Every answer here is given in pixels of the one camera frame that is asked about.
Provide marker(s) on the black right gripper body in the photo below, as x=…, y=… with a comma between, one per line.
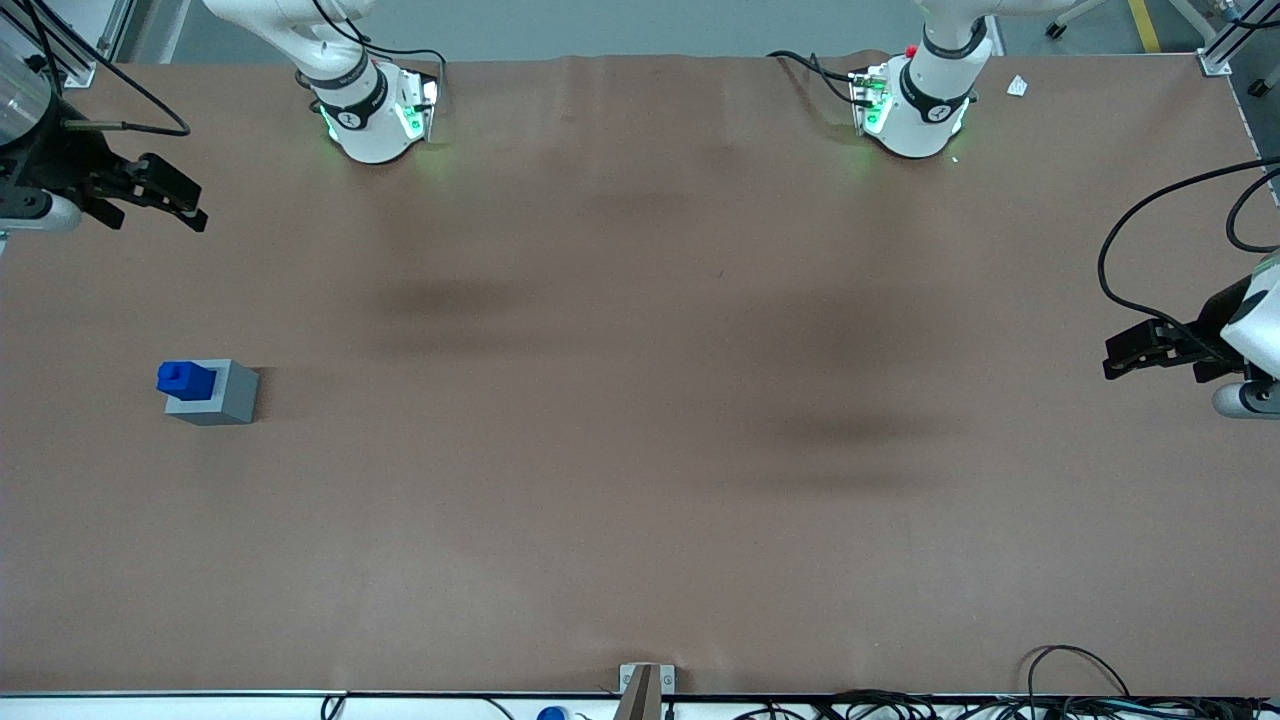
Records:
x=48, y=165

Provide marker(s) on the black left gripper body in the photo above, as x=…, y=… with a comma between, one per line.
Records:
x=1216, y=324

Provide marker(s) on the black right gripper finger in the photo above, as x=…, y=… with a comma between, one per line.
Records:
x=175, y=178
x=106, y=214

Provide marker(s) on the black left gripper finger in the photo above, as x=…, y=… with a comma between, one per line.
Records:
x=1216, y=372
x=1145, y=350

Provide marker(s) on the blue plastic block part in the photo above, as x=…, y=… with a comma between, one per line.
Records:
x=185, y=380

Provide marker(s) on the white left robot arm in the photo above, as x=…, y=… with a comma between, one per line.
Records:
x=920, y=100

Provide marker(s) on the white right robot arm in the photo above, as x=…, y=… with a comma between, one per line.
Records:
x=365, y=110

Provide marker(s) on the gray square hollow base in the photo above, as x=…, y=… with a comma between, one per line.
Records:
x=240, y=395

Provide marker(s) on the white chair base leg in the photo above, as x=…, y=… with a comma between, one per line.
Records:
x=1065, y=15

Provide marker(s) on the small white paper scrap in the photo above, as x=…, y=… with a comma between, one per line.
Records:
x=1017, y=87

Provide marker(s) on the white table edge strip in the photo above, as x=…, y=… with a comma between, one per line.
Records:
x=150, y=708

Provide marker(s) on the brown table cover sheet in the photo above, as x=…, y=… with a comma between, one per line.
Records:
x=640, y=450

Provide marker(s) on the blue round cap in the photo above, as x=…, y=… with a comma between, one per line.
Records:
x=552, y=714

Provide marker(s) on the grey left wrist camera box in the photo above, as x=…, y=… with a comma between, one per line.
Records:
x=1245, y=400

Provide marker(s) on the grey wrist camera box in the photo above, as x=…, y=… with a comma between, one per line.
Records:
x=1245, y=400
x=45, y=212

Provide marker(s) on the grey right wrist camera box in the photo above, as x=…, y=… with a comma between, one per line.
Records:
x=45, y=212

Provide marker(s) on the aluminium frame profile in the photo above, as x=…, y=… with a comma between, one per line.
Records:
x=1230, y=45
x=85, y=45

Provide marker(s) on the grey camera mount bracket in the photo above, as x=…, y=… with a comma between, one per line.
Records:
x=645, y=690

